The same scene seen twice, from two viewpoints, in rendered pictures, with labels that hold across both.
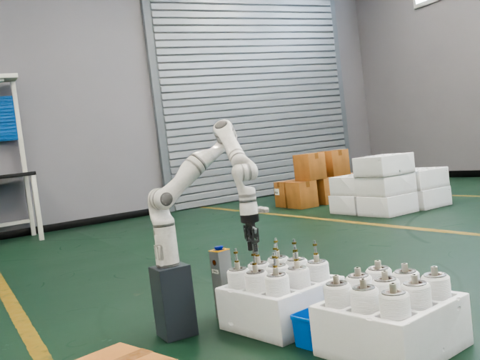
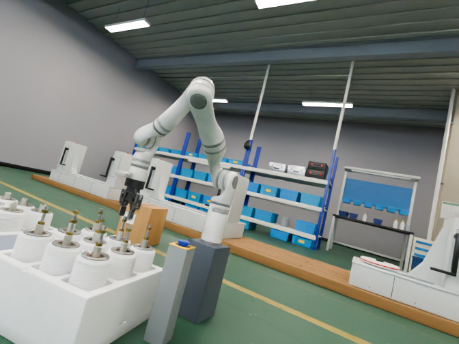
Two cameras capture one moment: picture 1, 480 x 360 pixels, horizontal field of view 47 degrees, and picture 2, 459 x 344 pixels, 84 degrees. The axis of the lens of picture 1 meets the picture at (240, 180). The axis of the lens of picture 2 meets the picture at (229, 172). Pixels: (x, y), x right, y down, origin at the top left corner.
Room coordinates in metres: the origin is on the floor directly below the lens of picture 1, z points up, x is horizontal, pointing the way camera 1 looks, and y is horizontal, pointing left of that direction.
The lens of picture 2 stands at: (3.29, -0.28, 0.50)
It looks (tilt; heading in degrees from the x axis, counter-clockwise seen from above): 6 degrees up; 147
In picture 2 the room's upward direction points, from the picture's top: 14 degrees clockwise
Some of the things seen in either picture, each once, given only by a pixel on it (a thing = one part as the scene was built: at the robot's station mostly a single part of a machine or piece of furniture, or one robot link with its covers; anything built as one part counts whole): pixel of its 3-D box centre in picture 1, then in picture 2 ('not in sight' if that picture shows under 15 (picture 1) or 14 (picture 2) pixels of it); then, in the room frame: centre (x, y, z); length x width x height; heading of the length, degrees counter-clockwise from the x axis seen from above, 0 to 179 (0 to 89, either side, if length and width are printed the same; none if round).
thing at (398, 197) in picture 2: not in sight; (371, 214); (0.51, 5.18, 0.94); 1.40 x 0.70 x 1.89; 28
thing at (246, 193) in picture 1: (243, 183); (146, 149); (2.23, -0.01, 0.62); 0.09 x 0.07 x 0.15; 105
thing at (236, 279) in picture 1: (240, 290); (136, 271); (2.32, 0.05, 0.16); 0.10 x 0.10 x 0.18
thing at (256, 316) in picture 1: (281, 303); (80, 287); (2.31, -0.11, 0.09); 0.39 x 0.39 x 0.18; 40
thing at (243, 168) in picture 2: not in sight; (213, 176); (-2.26, 2.86, 0.97); 5.51 x 0.64 x 1.94; 28
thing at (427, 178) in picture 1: (418, 178); not in sight; (5.25, -1.69, 0.27); 0.39 x 0.39 x 0.18; 30
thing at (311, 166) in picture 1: (309, 166); not in sight; (6.35, -0.81, 0.45); 0.30 x 0.24 x 0.30; 30
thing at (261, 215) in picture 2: not in sight; (266, 216); (-0.83, 3.57, 0.36); 0.50 x 0.38 x 0.21; 120
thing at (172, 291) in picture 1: (173, 300); (201, 277); (2.32, 0.34, 0.15); 0.14 x 0.14 x 0.30; 28
